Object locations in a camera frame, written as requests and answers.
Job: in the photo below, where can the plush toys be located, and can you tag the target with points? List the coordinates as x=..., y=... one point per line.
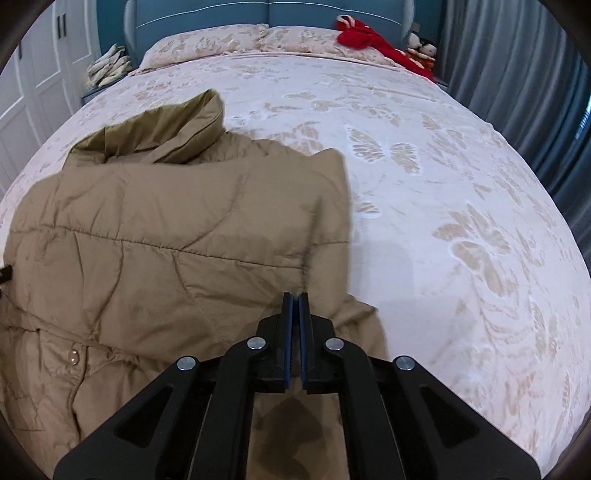
x=422, y=48

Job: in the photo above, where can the white wardrobe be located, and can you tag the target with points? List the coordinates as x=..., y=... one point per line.
x=41, y=69

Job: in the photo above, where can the blue nightstand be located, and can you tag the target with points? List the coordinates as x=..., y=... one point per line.
x=97, y=94

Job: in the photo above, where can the pink floral pillow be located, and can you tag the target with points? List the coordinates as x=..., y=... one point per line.
x=203, y=44
x=314, y=41

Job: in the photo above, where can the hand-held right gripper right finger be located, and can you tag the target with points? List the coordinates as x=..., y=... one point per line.
x=303, y=332

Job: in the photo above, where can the grey curtain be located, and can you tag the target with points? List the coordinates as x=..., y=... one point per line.
x=508, y=69

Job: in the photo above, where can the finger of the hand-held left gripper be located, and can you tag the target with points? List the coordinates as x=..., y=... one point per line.
x=4, y=274

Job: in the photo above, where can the stack of folded cloths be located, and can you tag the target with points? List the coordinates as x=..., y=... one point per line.
x=108, y=67

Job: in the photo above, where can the pink floral bedspread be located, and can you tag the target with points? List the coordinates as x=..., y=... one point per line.
x=415, y=221

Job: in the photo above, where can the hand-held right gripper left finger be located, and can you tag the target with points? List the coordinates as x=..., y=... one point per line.
x=286, y=332

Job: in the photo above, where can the red knitted garment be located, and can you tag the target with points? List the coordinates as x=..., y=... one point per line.
x=369, y=39

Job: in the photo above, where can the tan quilted jacket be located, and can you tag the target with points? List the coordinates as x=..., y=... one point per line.
x=184, y=221

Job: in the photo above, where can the blue upholstered headboard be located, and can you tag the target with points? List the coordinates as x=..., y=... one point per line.
x=277, y=11

